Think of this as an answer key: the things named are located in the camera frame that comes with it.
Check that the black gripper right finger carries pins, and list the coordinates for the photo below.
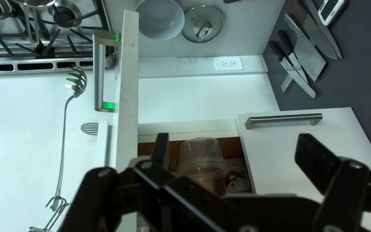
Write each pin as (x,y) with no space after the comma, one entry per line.
(353,197)

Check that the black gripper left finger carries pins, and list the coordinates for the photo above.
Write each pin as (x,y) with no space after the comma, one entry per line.
(121,201)

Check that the white cabinet door hinged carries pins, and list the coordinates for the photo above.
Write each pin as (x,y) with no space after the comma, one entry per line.
(128,85)

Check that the long narrow kitchen knife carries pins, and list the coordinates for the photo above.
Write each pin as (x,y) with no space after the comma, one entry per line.
(299,79)

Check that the wide blade kitchen knife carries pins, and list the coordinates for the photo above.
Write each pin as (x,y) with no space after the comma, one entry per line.
(308,53)

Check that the short kitchen knife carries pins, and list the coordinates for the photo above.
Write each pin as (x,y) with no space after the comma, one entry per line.
(322,34)

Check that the grey bowl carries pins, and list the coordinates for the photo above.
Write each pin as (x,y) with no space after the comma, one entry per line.
(160,20)

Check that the small white framed panel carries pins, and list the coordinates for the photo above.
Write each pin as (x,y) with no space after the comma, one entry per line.
(333,11)

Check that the stainless gas stove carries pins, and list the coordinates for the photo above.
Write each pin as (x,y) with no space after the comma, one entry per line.
(6,52)

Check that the glass pot lid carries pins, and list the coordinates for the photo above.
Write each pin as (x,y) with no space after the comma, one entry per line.
(203,23)

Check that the wooden interior wall cabinet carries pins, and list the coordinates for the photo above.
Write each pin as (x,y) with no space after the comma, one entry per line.
(234,146)

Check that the white wall outlet plate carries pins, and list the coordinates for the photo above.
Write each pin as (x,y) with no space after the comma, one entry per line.
(227,63)

